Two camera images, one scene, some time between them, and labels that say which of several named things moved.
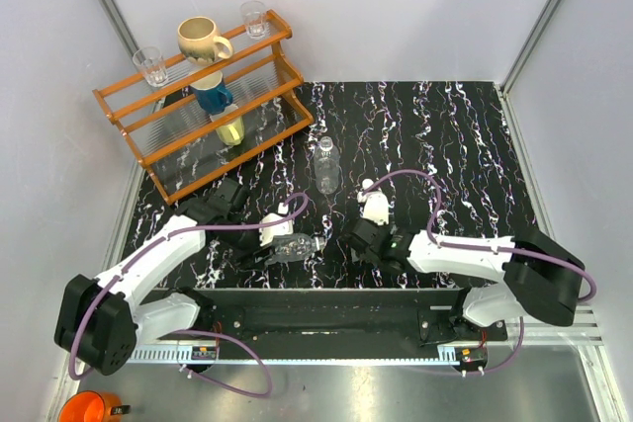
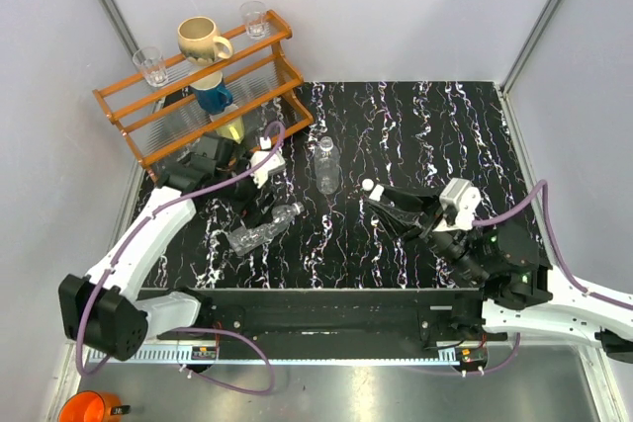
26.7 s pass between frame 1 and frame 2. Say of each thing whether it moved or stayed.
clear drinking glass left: stayed
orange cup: stayed
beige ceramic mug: stayed
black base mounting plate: stayed
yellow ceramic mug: stayed
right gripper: moved
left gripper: moved
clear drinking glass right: stayed
